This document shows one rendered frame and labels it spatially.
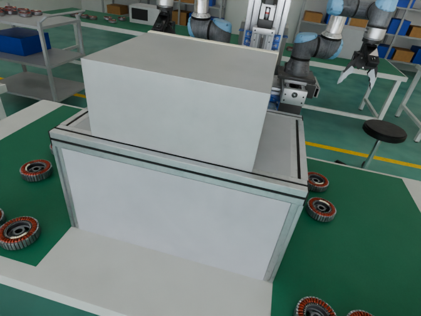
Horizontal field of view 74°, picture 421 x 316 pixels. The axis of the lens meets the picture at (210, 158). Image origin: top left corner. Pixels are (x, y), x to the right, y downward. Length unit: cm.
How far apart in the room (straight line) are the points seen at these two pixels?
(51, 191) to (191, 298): 67
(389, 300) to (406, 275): 14
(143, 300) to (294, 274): 47
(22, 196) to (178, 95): 79
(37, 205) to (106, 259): 36
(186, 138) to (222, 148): 9
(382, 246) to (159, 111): 94
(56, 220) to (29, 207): 12
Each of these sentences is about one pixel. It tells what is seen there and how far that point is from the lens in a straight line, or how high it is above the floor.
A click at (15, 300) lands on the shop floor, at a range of 190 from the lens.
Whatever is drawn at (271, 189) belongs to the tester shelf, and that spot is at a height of 110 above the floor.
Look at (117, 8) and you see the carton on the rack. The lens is 827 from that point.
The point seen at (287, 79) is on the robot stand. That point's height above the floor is 102.
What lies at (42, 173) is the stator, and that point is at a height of 78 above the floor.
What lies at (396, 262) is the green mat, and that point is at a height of 75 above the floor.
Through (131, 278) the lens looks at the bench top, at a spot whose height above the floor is 75.
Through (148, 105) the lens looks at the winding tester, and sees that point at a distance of 68.
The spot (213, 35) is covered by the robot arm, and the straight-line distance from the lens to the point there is 182.
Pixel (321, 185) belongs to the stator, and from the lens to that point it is 132.
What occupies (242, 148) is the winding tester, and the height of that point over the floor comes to 118.
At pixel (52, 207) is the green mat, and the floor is 75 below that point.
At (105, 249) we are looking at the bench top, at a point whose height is 75.
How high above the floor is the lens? 152
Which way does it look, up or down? 34 degrees down
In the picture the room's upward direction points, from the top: 8 degrees clockwise
